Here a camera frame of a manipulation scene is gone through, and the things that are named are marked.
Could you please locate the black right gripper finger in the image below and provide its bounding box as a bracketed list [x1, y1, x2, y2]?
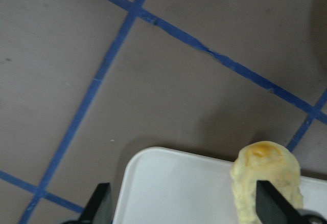
[256, 181, 301, 224]

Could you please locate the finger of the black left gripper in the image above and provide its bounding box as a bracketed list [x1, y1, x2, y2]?
[77, 183, 112, 223]

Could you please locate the yellow bread roll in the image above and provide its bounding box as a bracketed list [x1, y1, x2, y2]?
[230, 141, 303, 223]

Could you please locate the cream round plate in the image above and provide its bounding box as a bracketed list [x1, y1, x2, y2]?
[310, 0, 326, 70]

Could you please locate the cream rectangular tray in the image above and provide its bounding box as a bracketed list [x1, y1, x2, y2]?
[113, 147, 326, 223]

